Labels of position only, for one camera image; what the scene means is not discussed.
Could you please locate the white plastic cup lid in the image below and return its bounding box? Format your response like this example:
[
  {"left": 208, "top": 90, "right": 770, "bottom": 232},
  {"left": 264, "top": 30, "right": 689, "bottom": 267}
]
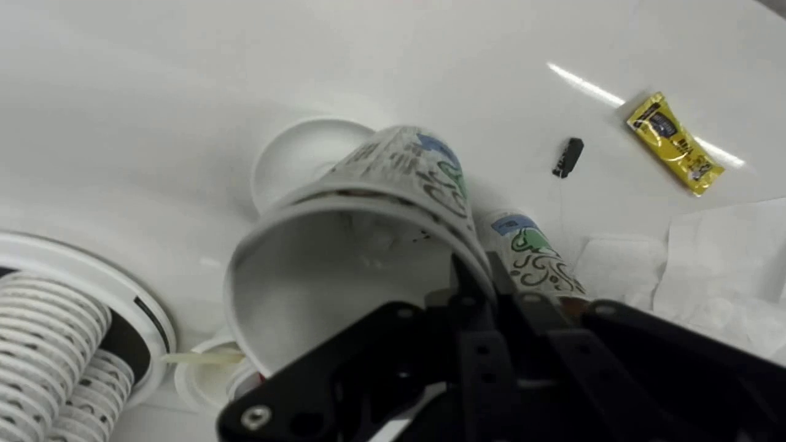
[{"left": 248, "top": 115, "right": 381, "bottom": 217}]

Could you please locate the tall patterned paper cup stack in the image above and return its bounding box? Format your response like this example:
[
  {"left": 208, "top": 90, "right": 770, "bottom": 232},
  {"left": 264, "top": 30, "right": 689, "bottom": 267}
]
[{"left": 0, "top": 270, "right": 114, "bottom": 442}]

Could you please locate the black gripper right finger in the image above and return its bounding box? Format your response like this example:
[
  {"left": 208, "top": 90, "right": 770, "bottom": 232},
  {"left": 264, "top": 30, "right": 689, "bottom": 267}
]
[{"left": 487, "top": 249, "right": 786, "bottom": 442}]

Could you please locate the short patterned paper cup stack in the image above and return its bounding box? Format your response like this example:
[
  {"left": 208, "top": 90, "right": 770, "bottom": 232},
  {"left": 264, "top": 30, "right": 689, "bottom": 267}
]
[{"left": 46, "top": 348, "right": 137, "bottom": 442}]

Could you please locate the yellow condiment packet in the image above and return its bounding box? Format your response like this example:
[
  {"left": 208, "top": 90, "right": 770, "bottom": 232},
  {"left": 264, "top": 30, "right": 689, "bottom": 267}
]
[{"left": 624, "top": 90, "right": 728, "bottom": 198}]

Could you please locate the small black clip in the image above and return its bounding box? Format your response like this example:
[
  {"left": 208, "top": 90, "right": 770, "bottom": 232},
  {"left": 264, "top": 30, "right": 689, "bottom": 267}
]
[{"left": 550, "top": 136, "right": 586, "bottom": 180}]

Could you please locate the crumpled white paper napkin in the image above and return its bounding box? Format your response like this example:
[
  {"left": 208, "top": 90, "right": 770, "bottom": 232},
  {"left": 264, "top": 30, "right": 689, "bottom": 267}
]
[{"left": 569, "top": 194, "right": 786, "bottom": 367}]

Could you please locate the patterned paper cup with coffee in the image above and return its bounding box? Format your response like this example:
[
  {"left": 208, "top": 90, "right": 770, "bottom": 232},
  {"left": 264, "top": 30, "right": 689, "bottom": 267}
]
[{"left": 488, "top": 211, "right": 590, "bottom": 308}]

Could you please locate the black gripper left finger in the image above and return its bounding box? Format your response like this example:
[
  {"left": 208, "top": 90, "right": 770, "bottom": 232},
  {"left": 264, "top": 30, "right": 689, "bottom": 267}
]
[{"left": 213, "top": 251, "right": 525, "bottom": 442}]

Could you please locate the white bowl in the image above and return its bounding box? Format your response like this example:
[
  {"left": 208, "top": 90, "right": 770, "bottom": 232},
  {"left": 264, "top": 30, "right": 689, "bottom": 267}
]
[{"left": 172, "top": 337, "right": 264, "bottom": 412}]

